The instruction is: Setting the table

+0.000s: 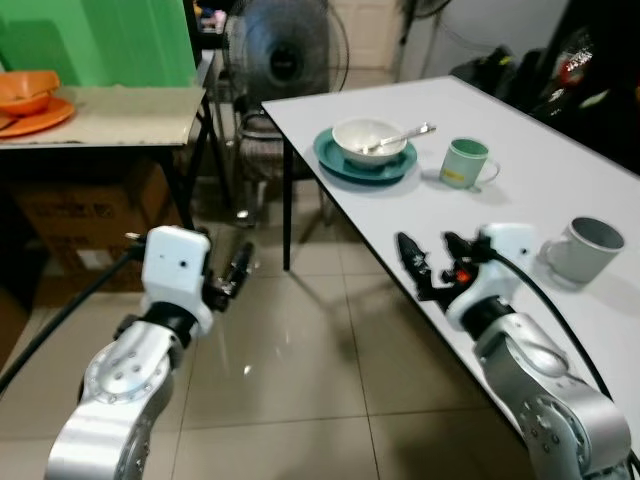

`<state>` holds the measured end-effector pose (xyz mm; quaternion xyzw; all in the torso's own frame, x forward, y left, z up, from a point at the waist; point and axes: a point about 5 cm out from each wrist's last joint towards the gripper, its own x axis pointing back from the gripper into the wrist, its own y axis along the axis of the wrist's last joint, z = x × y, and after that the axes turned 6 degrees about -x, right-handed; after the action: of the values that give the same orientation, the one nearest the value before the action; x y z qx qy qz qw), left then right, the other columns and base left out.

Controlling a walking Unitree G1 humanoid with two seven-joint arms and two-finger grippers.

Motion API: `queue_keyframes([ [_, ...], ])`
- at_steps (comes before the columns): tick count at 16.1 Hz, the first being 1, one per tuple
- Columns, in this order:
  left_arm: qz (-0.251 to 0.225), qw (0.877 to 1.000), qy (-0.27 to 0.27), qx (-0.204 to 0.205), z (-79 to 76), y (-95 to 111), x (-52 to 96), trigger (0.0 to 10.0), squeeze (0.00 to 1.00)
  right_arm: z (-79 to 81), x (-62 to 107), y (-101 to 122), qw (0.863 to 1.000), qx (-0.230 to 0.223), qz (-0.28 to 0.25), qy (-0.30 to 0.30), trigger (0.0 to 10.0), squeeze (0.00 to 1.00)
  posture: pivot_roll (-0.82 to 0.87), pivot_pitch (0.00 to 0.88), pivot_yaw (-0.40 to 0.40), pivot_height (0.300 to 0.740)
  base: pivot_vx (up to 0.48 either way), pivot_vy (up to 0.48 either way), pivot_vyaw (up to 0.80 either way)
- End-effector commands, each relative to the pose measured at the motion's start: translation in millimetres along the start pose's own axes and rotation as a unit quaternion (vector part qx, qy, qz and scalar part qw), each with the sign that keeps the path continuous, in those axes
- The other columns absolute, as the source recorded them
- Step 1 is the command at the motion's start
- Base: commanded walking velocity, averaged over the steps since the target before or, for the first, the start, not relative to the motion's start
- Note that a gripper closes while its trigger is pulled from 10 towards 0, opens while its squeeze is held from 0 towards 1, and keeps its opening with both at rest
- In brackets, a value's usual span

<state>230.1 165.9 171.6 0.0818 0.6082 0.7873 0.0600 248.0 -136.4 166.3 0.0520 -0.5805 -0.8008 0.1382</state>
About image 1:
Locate grey mug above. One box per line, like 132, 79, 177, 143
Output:
539, 216, 627, 287

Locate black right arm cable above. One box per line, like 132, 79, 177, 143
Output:
478, 244, 615, 403

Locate green board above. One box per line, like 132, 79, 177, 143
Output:
0, 0, 199, 89

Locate white bowl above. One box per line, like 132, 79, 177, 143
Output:
332, 118, 409, 169

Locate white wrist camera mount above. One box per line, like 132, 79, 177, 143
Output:
446, 223, 539, 332
141, 226, 214, 337

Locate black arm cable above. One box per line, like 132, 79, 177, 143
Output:
0, 232, 147, 397
478, 244, 615, 403

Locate black floor fan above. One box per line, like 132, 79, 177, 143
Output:
221, 0, 352, 223

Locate orange bowl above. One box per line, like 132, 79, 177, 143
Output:
0, 70, 62, 117

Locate orange plate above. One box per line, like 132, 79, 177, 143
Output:
0, 96, 78, 139

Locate beige side table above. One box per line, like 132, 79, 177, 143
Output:
0, 85, 233, 233

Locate black bag pile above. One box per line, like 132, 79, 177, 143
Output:
450, 0, 640, 146

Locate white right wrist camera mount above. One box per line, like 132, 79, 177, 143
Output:
446, 223, 539, 332

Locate light green mug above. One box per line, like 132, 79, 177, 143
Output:
440, 137, 501, 192

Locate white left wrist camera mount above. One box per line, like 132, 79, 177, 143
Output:
141, 226, 214, 337

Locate teal plate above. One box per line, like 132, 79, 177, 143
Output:
313, 126, 420, 187

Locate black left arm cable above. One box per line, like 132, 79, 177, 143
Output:
0, 232, 147, 397

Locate dark standing fan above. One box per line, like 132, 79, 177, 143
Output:
398, 0, 453, 23

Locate black table leg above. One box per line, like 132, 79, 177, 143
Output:
282, 138, 294, 273

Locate brown cardboard box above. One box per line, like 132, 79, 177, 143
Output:
14, 160, 179, 293

